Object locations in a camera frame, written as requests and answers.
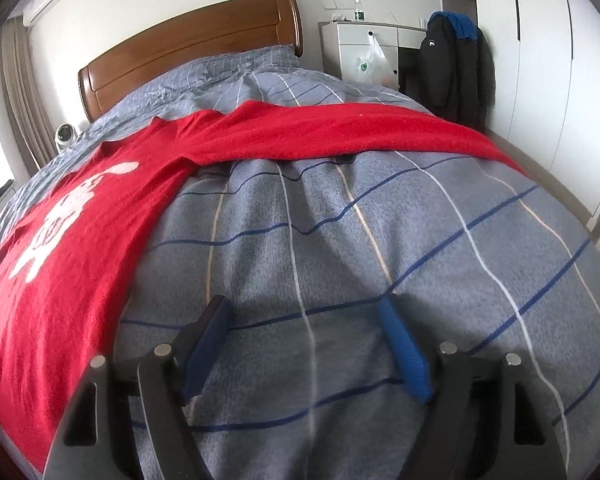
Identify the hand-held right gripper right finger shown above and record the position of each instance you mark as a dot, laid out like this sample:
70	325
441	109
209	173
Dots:
405	355

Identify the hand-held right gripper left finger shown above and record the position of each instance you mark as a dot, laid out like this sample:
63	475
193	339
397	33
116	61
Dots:
205	350

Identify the red sweater with white print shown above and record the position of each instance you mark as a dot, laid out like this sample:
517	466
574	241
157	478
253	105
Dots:
80	270

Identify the grey plaid quilt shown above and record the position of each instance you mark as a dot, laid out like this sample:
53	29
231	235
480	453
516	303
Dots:
380	240

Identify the white round device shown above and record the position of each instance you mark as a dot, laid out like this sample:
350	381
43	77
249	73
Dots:
66	136

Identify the grey plaid pillow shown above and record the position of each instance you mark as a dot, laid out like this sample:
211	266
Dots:
220	75

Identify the black and blue backpack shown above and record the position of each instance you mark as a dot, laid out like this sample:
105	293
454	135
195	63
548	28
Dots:
445	70

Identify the white plastic bag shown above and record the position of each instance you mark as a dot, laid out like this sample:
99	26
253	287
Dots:
375	67

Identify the wooden headboard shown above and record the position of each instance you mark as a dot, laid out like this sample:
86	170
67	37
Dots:
190	45

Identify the beige curtain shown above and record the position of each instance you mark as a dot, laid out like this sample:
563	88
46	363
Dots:
22	90

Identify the white cabinet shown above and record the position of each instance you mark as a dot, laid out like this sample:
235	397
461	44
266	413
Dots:
350	40

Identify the white wardrobe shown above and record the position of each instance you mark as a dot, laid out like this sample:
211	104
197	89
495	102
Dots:
540	60

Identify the blue cloth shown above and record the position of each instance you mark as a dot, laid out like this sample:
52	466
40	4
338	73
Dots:
465	27

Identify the green bottle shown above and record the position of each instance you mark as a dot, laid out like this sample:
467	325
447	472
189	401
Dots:
358	12

